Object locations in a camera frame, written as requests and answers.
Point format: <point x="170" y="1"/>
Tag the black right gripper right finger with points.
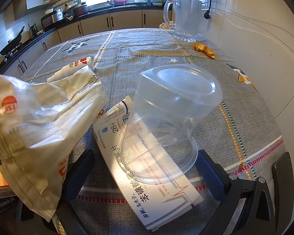
<point x="261" y="214"/>

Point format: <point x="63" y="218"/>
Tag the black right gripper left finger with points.
<point x="76" y="175"/>

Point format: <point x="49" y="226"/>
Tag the white striped plastic bag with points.
<point x="40" y="124"/>

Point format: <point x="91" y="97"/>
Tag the clear plastic container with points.
<point x="171" y="100"/>

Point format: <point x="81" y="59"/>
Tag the white medicine box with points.
<point x="148" y="178"/>

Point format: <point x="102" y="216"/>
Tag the white spray bottle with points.
<point x="70" y="69"/>

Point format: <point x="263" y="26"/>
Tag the grey patterned tablecloth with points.
<point x="240" y="134"/>

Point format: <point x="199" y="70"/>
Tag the black frying pan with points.
<point x="13" y="43"/>

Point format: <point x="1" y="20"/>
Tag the silver rice cooker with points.
<point x="52" y="18"/>

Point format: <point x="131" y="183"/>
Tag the dark cooking pot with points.
<point x="75" y="10"/>

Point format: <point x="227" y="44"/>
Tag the orange peel pieces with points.
<point x="200" y="47"/>

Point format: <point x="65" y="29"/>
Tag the clear glass pitcher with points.
<point x="187" y="18"/>

